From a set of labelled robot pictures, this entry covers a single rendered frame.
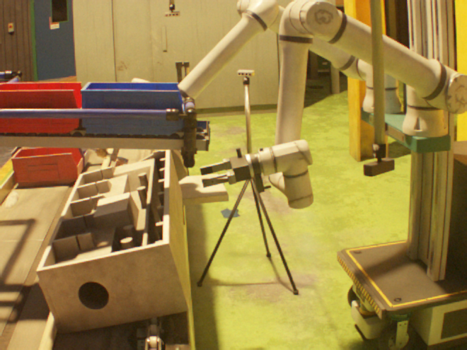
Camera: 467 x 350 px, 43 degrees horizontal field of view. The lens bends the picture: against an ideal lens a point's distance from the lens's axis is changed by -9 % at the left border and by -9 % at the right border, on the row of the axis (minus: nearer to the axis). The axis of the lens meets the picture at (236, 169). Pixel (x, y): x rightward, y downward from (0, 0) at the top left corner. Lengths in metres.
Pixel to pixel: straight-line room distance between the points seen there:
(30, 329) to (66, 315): 0.14
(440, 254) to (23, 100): 1.87
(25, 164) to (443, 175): 1.91
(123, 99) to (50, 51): 9.92
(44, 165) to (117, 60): 5.10
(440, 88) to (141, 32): 6.10
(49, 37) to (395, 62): 9.95
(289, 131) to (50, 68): 9.78
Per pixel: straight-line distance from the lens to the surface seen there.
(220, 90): 8.06
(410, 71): 2.19
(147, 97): 1.84
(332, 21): 2.02
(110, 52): 7.98
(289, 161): 2.07
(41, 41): 11.77
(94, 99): 1.85
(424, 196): 3.01
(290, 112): 2.18
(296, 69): 2.17
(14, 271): 2.16
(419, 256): 3.12
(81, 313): 1.68
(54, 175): 3.08
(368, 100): 2.92
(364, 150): 6.09
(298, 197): 2.11
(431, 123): 2.47
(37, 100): 1.88
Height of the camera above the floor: 1.59
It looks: 16 degrees down
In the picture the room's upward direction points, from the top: 3 degrees counter-clockwise
